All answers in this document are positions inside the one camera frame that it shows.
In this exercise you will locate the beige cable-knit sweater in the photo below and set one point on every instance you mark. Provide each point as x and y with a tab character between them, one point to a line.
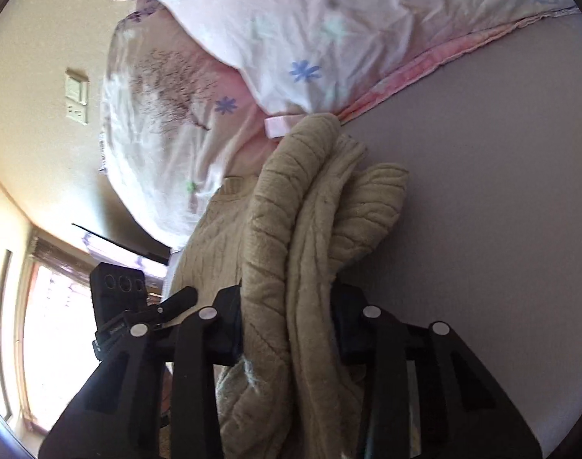
282	237

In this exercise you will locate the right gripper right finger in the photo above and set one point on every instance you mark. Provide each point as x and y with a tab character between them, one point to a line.
423	377

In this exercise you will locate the front pink floral pillow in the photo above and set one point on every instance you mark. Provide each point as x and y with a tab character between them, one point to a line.
344	57

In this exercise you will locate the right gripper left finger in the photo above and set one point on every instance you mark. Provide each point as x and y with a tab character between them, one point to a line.
117	413

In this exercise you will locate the dark monitor screen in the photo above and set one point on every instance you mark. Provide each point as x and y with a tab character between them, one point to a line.
89	237

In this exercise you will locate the white wall switch panel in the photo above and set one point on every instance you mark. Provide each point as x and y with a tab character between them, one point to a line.
76	96

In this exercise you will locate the window with wooden frame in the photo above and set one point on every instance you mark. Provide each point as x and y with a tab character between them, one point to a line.
52	329

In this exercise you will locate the lavender bed sheet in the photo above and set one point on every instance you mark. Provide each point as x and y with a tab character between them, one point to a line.
490	236

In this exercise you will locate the rear pink tree-print pillow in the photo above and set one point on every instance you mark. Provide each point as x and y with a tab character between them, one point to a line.
175	123

